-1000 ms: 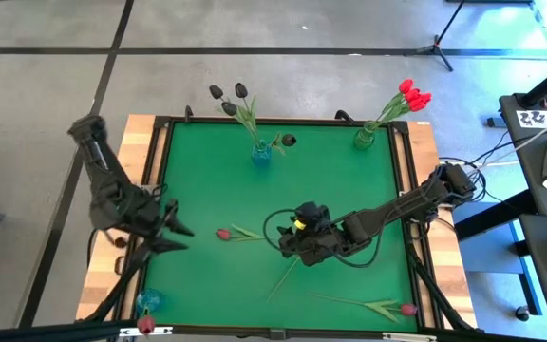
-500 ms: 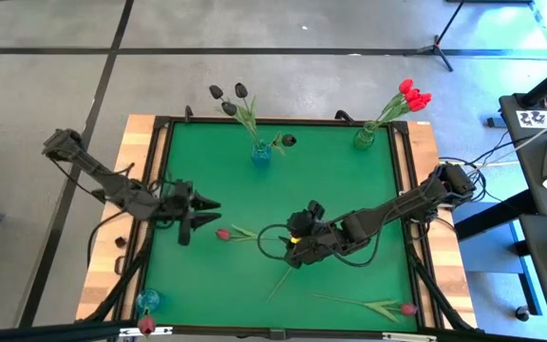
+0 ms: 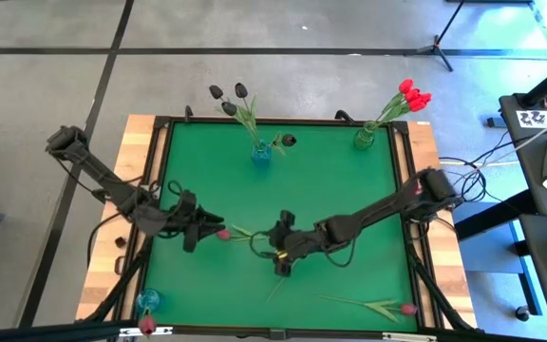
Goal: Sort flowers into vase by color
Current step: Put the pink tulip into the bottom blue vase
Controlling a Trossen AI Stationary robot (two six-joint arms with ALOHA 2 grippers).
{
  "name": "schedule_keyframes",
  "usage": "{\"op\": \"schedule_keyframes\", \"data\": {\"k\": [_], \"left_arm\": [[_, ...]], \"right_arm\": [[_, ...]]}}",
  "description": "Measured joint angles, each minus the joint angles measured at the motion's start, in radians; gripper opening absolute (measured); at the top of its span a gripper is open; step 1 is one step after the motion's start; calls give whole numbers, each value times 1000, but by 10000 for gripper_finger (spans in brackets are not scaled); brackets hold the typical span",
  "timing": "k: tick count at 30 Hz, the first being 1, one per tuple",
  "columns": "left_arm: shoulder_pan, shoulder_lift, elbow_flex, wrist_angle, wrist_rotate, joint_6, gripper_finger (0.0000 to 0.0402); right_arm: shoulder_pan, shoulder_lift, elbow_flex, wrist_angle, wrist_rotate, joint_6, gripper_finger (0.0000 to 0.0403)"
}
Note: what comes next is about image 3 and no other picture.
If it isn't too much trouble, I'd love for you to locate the black cable bundle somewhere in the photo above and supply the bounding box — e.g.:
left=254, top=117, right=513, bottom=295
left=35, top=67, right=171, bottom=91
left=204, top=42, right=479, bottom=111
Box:
left=437, top=127, right=540, bottom=205

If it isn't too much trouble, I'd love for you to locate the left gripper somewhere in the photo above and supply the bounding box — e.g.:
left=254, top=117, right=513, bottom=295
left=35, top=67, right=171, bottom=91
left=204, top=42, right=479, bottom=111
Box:
left=168, top=189, right=227, bottom=253

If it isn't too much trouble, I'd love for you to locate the blue glass vase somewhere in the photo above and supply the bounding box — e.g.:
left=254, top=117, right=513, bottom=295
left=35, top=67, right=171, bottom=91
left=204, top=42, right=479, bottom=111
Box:
left=250, top=140, right=274, bottom=168
left=135, top=288, right=162, bottom=314

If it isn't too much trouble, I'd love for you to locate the black tripod stand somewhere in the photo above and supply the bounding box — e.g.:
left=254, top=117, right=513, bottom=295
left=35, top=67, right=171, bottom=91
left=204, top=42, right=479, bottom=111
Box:
left=415, top=0, right=465, bottom=73

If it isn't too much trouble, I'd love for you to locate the green glass vase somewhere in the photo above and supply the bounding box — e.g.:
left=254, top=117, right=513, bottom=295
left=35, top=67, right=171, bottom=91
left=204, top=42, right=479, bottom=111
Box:
left=352, top=121, right=378, bottom=152

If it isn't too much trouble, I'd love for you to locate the black desk crossbar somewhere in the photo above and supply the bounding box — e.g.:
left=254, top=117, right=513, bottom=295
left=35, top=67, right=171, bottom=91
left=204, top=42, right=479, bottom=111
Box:
left=453, top=188, right=540, bottom=241

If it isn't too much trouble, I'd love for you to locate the green table mat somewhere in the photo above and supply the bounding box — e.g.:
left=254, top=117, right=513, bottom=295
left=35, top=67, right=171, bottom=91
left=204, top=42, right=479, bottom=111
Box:
left=138, top=122, right=420, bottom=333

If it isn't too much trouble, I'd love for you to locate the silver corner bracket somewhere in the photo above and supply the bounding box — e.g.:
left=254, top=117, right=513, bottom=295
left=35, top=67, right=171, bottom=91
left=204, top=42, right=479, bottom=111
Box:
left=119, top=326, right=174, bottom=338
left=381, top=332, right=439, bottom=342

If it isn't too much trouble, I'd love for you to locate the yellow floor cable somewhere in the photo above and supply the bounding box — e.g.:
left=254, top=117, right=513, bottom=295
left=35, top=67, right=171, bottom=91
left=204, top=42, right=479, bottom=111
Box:
left=439, top=160, right=521, bottom=168

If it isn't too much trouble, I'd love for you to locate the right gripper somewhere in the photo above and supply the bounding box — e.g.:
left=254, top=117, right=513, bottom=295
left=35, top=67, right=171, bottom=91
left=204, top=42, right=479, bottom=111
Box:
left=268, top=211, right=312, bottom=277

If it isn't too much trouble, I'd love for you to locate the black rail bar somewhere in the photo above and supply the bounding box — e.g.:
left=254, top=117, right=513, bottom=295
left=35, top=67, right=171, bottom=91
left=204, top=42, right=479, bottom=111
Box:
left=0, top=320, right=137, bottom=342

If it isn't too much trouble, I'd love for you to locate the white printed label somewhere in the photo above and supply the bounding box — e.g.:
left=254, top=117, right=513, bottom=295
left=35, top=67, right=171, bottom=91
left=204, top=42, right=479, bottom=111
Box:
left=515, top=109, right=547, bottom=129

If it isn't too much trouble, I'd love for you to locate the white cable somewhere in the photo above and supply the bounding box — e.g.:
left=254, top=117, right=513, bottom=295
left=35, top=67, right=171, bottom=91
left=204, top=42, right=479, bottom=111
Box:
left=510, top=104, right=547, bottom=153

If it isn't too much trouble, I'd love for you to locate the black support strut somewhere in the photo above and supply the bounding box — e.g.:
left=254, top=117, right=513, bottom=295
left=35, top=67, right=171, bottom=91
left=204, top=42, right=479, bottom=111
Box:
left=83, top=232, right=156, bottom=324
left=406, top=246, right=474, bottom=333

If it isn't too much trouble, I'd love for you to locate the black desk with label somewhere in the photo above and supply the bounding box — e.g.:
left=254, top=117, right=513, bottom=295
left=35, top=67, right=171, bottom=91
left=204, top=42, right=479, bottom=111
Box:
left=499, top=92, right=547, bottom=218

